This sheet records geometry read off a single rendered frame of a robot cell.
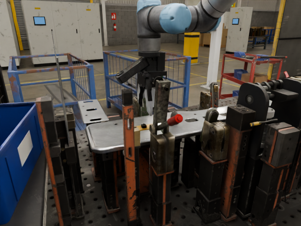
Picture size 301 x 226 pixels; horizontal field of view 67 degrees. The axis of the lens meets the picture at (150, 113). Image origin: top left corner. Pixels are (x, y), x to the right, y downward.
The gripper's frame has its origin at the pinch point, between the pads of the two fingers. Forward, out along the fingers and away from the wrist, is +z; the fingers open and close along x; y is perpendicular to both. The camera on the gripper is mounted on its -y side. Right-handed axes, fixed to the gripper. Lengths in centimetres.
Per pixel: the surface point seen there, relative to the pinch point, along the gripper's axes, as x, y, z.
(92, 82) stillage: 179, 4, 30
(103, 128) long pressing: 5.6, -13.9, 7.4
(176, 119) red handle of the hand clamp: -26.1, -0.8, -6.3
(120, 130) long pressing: 1.1, -8.7, 7.4
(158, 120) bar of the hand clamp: -15.4, -0.8, -1.9
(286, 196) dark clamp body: -24, 52, 36
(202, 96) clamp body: 19.2, 38.0, 4.7
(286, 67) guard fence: 305, 461, 62
